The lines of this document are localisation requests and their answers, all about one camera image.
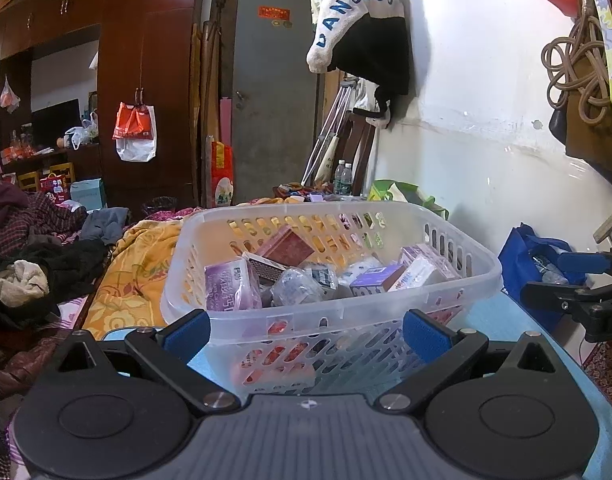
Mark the small white hanging bag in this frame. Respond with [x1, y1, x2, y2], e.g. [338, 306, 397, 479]
[0, 77, 21, 114]

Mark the green white bag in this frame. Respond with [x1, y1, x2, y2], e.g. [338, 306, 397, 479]
[368, 180, 450, 222]

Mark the coiled rope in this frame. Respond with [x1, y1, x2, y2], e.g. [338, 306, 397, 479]
[541, 15, 612, 124]

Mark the grey door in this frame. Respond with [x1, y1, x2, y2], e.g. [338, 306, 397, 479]
[233, 0, 320, 207]

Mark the yellow green strap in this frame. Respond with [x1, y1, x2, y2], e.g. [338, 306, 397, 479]
[581, 0, 612, 124]

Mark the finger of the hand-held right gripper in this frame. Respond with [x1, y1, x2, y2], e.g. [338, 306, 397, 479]
[522, 282, 607, 319]
[558, 247, 612, 276]

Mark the pink board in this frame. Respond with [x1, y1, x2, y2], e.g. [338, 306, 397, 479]
[219, 97, 233, 146]

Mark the white black hanging jacket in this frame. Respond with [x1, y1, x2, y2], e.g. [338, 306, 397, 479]
[306, 0, 413, 129]

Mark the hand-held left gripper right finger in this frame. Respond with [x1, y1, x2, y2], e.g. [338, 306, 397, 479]
[376, 309, 557, 413]

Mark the black television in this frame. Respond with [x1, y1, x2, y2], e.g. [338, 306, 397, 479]
[32, 98, 81, 149]

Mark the brown hanging bag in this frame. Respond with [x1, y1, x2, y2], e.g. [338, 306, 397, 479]
[548, 0, 612, 177]

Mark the grey box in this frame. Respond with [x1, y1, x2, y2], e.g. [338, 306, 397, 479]
[271, 267, 338, 307]

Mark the small purple box tan side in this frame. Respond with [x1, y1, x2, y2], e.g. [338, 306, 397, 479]
[350, 264, 407, 299]

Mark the yellow blanket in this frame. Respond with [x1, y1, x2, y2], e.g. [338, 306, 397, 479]
[81, 220, 188, 337]

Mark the brown patterned box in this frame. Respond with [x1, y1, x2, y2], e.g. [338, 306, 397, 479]
[256, 225, 315, 269]

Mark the teal box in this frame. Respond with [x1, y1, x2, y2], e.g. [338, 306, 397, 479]
[70, 179, 107, 211]

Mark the red yellow sack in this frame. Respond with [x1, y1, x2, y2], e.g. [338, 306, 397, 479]
[211, 141, 235, 206]

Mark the dark checkered box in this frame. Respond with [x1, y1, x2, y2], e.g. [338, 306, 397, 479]
[246, 252, 283, 282]

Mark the white plastic basket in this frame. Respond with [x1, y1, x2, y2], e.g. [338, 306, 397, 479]
[160, 201, 503, 397]

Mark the metal crutch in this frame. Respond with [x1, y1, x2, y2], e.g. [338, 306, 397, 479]
[301, 80, 351, 186]
[313, 80, 361, 187]

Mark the wooden chair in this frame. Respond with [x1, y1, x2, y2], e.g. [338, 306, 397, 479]
[342, 112, 378, 197]

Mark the clear bag on counter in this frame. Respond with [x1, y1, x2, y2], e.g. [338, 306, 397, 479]
[65, 112, 100, 151]

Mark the blue grey cloth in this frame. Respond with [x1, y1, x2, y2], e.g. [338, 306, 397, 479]
[78, 207, 130, 244]

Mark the dark clothes pile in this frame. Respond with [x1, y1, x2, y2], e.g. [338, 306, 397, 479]
[0, 180, 113, 332]

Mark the orange white plastic bag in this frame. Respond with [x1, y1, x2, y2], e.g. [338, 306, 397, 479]
[112, 102, 157, 164]

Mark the pink purple box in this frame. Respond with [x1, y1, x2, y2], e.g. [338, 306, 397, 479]
[398, 243, 460, 281]

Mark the red gift box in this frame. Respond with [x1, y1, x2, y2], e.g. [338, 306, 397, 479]
[38, 172, 70, 204]

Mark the blue shopping bag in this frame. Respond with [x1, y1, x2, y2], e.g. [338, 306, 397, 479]
[498, 223, 588, 332]

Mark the large purple box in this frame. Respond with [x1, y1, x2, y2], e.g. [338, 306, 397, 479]
[204, 258, 263, 311]

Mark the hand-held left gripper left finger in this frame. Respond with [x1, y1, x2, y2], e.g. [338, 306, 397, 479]
[48, 309, 238, 415]

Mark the dark wooden wardrobe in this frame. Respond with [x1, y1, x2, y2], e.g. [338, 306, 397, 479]
[0, 0, 203, 212]

